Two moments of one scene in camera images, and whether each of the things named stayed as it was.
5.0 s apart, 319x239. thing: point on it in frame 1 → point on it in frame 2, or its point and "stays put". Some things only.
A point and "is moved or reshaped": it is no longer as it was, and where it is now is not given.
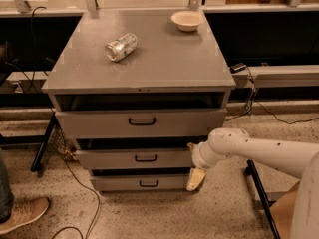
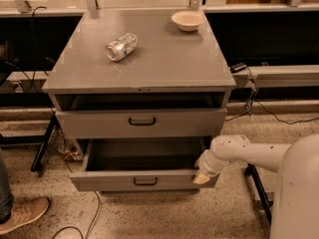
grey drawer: [134, 159] is moved or reshaped
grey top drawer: [140, 123] stays put
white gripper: [198, 156] → [208, 168]
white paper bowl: [187, 21] stays put
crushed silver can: [122, 47] stays put
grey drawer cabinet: [135, 90] stays put
